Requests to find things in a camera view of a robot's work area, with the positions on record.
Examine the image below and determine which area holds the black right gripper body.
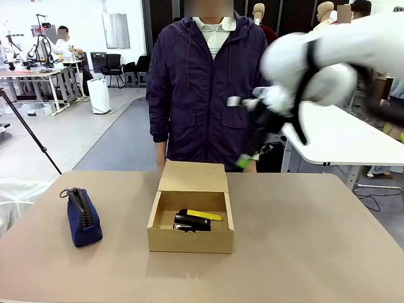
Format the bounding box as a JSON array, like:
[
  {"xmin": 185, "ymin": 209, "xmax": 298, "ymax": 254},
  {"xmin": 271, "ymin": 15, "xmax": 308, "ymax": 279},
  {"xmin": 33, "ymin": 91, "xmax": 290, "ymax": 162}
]
[{"xmin": 247, "ymin": 98, "xmax": 287, "ymax": 137}]

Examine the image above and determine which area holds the black stapler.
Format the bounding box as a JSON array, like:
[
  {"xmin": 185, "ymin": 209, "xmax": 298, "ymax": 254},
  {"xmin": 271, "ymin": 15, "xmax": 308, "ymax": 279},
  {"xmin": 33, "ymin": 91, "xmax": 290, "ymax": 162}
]
[{"xmin": 172, "ymin": 213, "xmax": 212, "ymax": 234}]

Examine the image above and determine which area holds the brown cardboard box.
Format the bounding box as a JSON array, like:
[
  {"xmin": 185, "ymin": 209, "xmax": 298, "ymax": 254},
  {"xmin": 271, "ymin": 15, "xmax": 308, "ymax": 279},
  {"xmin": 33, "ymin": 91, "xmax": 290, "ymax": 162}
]
[{"xmin": 146, "ymin": 160, "xmax": 235, "ymax": 254}]

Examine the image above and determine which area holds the person in purple jacket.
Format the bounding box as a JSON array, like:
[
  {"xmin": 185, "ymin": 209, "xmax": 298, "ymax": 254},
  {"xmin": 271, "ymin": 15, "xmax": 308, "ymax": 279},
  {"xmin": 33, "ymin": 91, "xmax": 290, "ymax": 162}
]
[{"xmin": 145, "ymin": 8, "xmax": 275, "ymax": 173}]

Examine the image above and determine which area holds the white table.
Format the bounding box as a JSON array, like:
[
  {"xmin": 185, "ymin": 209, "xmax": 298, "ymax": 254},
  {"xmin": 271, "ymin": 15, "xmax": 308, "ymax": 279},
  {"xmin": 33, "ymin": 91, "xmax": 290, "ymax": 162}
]
[{"xmin": 280, "ymin": 100, "xmax": 404, "ymax": 194}]

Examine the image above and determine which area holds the mannequin in dark red top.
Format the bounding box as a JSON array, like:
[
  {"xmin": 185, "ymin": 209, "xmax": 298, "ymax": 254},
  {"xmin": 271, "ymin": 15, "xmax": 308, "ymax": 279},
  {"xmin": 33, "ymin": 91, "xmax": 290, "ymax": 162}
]
[{"xmin": 252, "ymin": 3, "xmax": 279, "ymax": 40}]

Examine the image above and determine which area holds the mannequin in beige jacket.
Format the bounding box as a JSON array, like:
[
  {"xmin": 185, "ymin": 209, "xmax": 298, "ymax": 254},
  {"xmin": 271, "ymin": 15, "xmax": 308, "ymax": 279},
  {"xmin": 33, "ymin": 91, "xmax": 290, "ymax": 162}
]
[{"xmin": 312, "ymin": 1, "xmax": 337, "ymax": 32}]

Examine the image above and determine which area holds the white air purifier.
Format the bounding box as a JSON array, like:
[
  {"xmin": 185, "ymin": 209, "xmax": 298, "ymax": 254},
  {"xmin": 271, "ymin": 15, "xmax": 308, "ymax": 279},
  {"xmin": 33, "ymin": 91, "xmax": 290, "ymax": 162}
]
[{"xmin": 86, "ymin": 78, "xmax": 112, "ymax": 115}]

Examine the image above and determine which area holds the navy blue pencil case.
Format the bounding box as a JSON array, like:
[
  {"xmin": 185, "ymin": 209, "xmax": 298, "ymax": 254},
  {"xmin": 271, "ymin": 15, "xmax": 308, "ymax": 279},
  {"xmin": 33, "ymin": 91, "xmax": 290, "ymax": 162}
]
[{"xmin": 59, "ymin": 187, "xmax": 104, "ymax": 249}]

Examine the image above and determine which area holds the seated person in white shirt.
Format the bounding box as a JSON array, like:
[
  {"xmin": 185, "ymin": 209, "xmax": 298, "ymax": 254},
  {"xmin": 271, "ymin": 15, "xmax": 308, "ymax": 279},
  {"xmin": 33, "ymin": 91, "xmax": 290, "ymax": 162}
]
[{"xmin": 49, "ymin": 25, "xmax": 85, "ymax": 62}]

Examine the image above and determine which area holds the black tripod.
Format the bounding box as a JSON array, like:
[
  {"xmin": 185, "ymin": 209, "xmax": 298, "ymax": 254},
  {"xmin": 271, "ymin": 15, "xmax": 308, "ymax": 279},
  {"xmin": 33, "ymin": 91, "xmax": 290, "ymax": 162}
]
[{"xmin": 0, "ymin": 87, "xmax": 63, "ymax": 175}]

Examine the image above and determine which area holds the grey work desk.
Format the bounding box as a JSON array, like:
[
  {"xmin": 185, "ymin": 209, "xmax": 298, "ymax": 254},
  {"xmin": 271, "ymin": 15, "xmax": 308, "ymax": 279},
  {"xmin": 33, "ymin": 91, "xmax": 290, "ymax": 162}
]
[{"xmin": 0, "ymin": 67, "xmax": 69, "ymax": 116}]

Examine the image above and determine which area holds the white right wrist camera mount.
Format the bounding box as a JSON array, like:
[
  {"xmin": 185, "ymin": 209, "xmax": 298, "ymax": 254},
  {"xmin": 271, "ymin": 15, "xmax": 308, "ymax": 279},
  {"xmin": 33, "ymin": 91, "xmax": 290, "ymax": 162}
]
[{"xmin": 227, "ymin": 86, "xmax": 270, "ymax": 110}]

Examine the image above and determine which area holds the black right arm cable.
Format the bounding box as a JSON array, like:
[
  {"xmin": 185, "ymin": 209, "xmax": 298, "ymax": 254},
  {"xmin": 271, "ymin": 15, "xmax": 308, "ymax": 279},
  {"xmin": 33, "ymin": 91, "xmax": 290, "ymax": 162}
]
[{"xmin": 291, "ymin": 39, "xmax": 404, "ymax": 146}]

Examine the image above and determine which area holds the black floor cable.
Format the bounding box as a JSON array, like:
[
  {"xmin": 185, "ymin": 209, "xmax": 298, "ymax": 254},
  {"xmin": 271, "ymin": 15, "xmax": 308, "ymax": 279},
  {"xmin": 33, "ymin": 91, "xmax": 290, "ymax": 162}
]
[{"xmin": 355, "ymin": 184, "xmax": 404, "ymax": 212}]

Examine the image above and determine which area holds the white wall panel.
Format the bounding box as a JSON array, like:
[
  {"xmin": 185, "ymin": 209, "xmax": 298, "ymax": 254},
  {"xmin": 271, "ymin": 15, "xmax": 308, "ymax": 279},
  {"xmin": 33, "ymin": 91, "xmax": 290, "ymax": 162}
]
[{"xmin": 101, "ymin": 12, "xmax": 131, "ymax": 50}]

